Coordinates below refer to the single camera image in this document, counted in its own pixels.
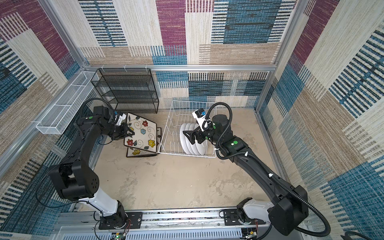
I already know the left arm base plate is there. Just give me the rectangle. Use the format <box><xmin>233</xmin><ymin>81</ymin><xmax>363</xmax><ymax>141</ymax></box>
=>
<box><xmin>98</xmin><ymin>212</ymin><xmax>143</xmax><ymax>230</ymax></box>

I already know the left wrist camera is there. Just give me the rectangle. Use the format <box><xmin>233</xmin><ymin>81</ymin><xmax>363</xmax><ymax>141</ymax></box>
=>
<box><xmin>115</xmin><ymin>112</ymin><xmax>127</xmax><ymax>126</ymax></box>

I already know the white round plate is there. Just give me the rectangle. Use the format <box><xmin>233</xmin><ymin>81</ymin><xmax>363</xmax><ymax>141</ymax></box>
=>
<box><xmin>180</xmin><ymin>123</ymin><xmax>191</xmax><ymax>155</ymax></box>
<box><xmin>185</xmin><ymin>123</ymin><xmax>199</xmax><ymax>156</ymax></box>
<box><xmin>192</xmin><ymin>123</ymin><xmax>207</xmax><ymax>156</ymax></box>

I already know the black mesh shelf rack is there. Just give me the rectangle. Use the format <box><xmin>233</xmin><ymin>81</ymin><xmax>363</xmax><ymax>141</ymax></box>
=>
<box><xmin>91</xmin><ymin>68</ymin><xmax>160</xmax><ymax>114</ymax></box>

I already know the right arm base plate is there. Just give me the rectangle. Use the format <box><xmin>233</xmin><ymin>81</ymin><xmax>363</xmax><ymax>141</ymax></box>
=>
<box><xmin>219</xmin><ymin>209</ymin><xmax>267</xmax><ymax>226</ymax></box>

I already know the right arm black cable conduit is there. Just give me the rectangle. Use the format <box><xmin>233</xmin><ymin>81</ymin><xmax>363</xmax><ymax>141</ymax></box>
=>
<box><xmin>206</xmin><ymin>101</ymin><xmax>332</xmax><ymax>238</ymax></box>

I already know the aluminium mounting rail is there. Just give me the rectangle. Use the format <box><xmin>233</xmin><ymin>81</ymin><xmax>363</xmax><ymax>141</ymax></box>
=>
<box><xmin>50</xmin><ymin>208</ymin><xmax>311</xmax><ymax>240</ymax></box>

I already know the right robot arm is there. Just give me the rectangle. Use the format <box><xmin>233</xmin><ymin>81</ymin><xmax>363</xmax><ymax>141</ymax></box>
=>
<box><xmin>182</xmin><ymin>109</ymin><xmax>310</xmax><ymax>236</ymax></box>

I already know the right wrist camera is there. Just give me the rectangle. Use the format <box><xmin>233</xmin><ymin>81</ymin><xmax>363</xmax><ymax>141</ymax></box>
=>
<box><xmin>192</xmin><ymin>108</ymin><xmax>209</xmax><ymax>132</ymax></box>

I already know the floral square plate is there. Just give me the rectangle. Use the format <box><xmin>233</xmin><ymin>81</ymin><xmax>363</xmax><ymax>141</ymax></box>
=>
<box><xmin>124</xmin><ymin>127</ymin><xmax>162</xmax><ymax>158</ymax></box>

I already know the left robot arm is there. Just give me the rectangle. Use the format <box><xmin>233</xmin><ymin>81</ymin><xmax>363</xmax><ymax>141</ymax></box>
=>
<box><xmin>48</xmin><ymin>106</ymin><xmax>133</xmax><ymax>228</ymax></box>

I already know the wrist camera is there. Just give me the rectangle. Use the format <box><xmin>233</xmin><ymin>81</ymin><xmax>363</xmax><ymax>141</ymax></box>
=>
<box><xmin>192</xmin><ymin>108</ymin><xmax>209</xmax><ymax>132</ymax></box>
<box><xmin>115</xmin><ymin>112</ymin><xmax>127</xmax><ymax>126</ymax></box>

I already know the white wire dish rack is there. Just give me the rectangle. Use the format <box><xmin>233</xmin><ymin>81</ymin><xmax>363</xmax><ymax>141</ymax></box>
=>
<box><xmin>158</xmin><ymin>99</ymin><xmax>218</xmax><ymax>159</ymax></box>

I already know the white wire wall basket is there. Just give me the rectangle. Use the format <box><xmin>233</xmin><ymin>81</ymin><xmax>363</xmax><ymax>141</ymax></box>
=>
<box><xmin>36</xmin><ymin>71</ymin><xmax>95</xmax><ymax>135</ymax></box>

